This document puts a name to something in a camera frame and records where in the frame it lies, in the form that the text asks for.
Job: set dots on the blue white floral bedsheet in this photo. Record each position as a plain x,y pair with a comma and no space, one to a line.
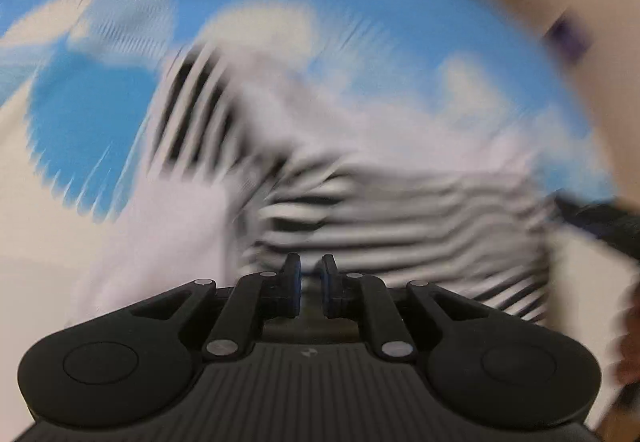
77,77

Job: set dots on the purple square on wall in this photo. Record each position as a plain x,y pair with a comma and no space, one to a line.
567,40

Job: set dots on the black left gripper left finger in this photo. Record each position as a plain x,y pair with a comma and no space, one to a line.
228,320

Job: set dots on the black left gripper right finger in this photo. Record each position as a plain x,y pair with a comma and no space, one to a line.
393,325

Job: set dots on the black white striped garment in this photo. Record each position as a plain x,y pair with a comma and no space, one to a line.
243,163

